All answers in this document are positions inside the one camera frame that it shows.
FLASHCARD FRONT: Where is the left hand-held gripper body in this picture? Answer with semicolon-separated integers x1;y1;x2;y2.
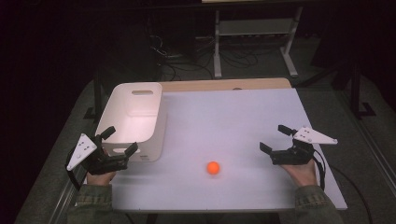
65;133;130;175

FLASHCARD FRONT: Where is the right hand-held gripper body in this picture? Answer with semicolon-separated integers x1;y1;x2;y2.
270;125;339;166

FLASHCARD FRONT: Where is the white plastic bin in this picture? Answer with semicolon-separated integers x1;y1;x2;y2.
94;81;168;162

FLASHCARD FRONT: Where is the orange ball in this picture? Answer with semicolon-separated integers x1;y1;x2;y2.
205;161;221;175

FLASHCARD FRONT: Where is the person's left hand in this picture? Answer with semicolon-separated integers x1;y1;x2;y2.
86;148;118;187

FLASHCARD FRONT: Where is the person's right hand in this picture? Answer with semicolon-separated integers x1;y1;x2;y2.
280;158;318;189

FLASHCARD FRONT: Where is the black table leg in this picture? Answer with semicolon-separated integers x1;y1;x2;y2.
83;69;105;120

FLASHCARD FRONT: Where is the wooden board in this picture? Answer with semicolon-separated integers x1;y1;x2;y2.
159;77;292;93

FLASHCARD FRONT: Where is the black metal stand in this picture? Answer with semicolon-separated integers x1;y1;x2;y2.
295;59;377;120

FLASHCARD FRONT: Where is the white metal stand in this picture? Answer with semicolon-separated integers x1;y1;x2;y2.
213;6;304;79

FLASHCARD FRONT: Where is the black wrist strap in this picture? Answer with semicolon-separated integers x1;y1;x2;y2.
64;148;82;192

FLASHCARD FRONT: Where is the black cable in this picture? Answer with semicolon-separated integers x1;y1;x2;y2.
313;148;375;224

